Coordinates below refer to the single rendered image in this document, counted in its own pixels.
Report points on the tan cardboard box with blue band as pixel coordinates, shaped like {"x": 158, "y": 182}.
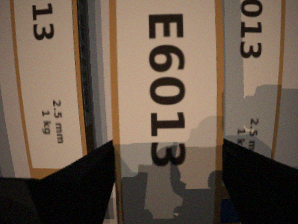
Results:
{"x": 167, "y": 100}
{"x": 253, "y": 41}

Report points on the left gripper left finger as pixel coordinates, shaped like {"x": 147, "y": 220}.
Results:
{"x": 76, "y": 194}

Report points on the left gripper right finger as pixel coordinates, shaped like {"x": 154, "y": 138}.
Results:
{"x": 262, "y": 190}

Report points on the cardboard pack of welding electrodes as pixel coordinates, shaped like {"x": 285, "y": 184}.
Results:
{"x": 51, "y": 64}

